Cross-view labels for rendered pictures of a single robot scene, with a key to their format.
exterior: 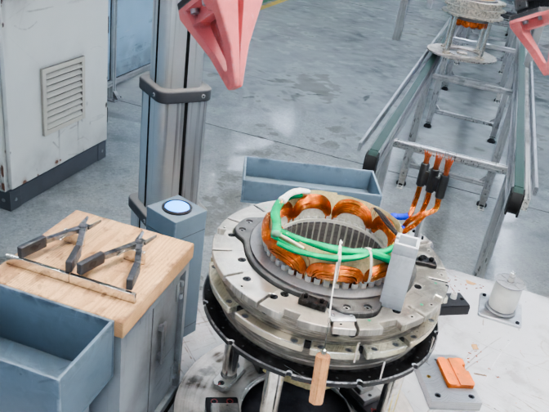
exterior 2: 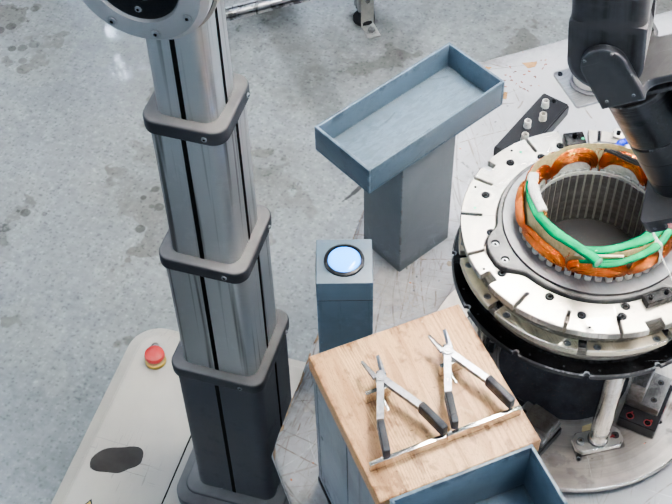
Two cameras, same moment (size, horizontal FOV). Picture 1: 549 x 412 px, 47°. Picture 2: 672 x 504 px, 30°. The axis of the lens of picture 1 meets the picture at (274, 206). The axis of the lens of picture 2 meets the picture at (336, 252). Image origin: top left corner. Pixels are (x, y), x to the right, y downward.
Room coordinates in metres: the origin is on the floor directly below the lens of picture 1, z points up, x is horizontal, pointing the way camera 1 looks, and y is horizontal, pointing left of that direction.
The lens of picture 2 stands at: (0.13, 0.72, 2.24)
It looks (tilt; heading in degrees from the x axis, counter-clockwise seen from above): 51 degrees down; 325
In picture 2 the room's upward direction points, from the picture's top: 2 degrees counter-clockwise
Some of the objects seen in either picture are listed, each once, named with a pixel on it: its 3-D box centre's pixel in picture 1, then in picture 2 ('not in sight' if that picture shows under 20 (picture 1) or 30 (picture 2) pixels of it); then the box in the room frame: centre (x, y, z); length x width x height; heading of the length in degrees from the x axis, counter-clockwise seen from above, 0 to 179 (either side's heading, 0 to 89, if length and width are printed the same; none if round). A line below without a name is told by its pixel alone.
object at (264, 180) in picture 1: (299, 241); (408, 175); (1.06, -0.06, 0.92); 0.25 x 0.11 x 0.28; 95
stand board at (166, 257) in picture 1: (96, 266); (421, 402); (0.69, 0.22, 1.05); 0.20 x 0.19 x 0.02; 166
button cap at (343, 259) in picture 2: (176, 208); (344, 260); (0.92, 0.16, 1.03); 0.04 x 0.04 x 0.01
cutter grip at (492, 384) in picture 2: (133, 275); (500, 391); (0.64, 0.16, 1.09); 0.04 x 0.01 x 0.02; 1
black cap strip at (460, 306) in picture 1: (431, 304); (531, 130); (1.11, -0.36, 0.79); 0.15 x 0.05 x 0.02; 107
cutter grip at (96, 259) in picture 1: (91, 262); (451, 409); (0.65, 0.21, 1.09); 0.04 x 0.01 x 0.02; 151
